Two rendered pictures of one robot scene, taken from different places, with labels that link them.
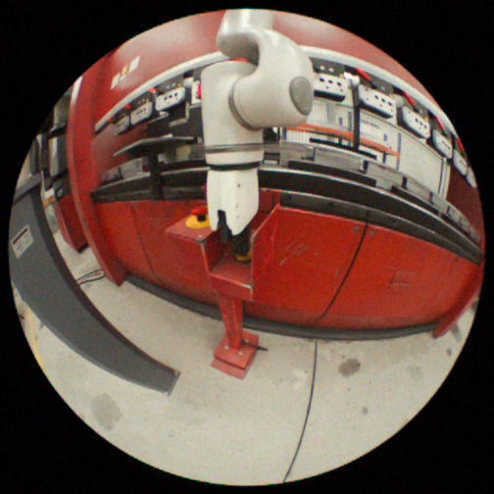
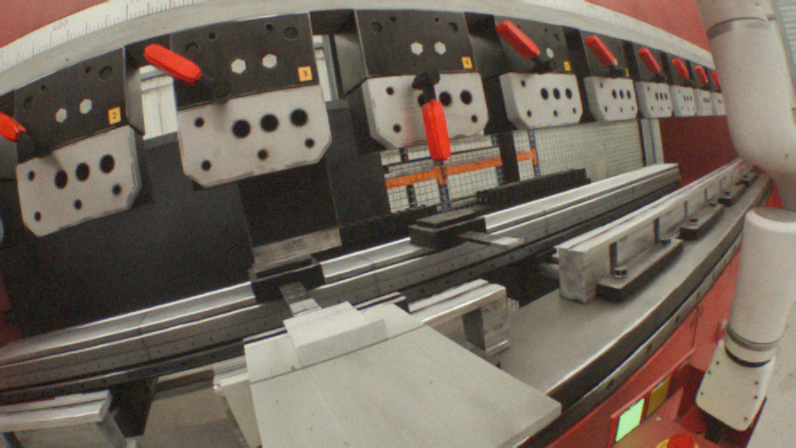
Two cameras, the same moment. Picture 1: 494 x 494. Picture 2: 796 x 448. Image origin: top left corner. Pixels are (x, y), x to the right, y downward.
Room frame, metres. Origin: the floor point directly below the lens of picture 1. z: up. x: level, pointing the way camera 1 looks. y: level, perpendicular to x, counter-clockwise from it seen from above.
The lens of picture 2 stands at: (0.31, 0.46, 1.16)
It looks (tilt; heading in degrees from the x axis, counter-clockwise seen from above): 10 degrees down; 321
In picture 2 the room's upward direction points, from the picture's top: 11 degrees counter-clockwise
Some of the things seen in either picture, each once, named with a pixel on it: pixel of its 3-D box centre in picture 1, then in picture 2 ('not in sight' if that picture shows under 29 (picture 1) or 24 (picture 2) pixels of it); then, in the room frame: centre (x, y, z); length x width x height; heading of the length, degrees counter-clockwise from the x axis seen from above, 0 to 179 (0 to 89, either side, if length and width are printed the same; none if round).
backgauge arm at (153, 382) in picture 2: not in sight; (123, 388); (1.18, 0.62, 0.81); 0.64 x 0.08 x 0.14; 164
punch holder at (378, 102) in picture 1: (373, 93); (640, 83); (0.48, -0.45, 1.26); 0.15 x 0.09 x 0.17; 74
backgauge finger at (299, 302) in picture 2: not in sight; (290, 283); (0.85, 0.25, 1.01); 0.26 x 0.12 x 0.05; 164
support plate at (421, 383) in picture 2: (154, 143); (361, 383); (0.55, 0.33, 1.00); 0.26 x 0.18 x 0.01; 164
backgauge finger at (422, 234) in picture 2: (262, 133); (467, 231); (0.76, -0.07, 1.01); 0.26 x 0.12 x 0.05; 164
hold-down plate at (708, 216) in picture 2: (418, 201); (704, 219); (0.36, -0.66, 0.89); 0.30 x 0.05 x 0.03; 74
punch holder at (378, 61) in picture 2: (214, 79); (410, 79); (0.64, 0.12, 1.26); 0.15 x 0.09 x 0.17; 74
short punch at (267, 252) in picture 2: (177, 115); (290, 213); (0.69, 0.29, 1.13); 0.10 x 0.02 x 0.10; 74
